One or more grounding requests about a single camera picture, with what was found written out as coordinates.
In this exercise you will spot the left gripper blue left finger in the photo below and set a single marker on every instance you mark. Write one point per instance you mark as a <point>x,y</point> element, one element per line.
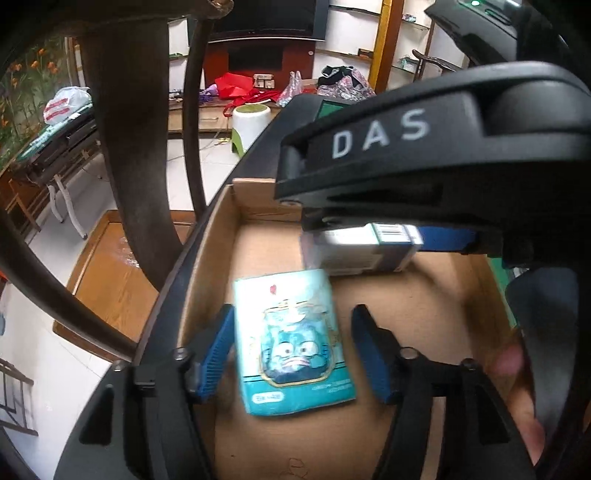
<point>209,350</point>

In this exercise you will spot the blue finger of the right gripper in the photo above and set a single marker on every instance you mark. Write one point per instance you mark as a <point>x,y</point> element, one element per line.
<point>441,239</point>

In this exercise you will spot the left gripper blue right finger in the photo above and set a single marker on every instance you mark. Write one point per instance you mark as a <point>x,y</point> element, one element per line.
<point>387,370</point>

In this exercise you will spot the white and blue medicine box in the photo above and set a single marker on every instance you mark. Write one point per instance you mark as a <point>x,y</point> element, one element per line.
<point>371,248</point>

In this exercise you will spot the teal tissue pack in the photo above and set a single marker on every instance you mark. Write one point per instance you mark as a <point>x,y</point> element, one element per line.
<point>288,345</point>

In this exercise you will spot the person's right hand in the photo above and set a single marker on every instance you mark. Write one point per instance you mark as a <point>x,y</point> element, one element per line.
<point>510,370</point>

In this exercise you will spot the patterned clothes pile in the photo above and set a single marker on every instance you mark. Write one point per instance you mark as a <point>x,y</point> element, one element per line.
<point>344,82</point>

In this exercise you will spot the white green stool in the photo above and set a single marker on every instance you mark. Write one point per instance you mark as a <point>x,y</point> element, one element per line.
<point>248,122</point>

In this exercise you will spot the red bag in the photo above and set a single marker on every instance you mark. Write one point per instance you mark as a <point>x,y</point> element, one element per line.
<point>240,90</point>

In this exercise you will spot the white plastic bag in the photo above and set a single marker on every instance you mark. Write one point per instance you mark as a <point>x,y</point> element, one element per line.
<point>65,102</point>

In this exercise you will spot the black television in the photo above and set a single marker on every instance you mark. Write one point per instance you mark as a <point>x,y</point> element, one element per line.
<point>298,19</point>

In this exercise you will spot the dark wooden chair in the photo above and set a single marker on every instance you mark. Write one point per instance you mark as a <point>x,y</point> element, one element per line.
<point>124,47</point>

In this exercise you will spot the wooden chair by wall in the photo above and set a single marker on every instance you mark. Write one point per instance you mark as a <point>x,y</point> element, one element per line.
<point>424,60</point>

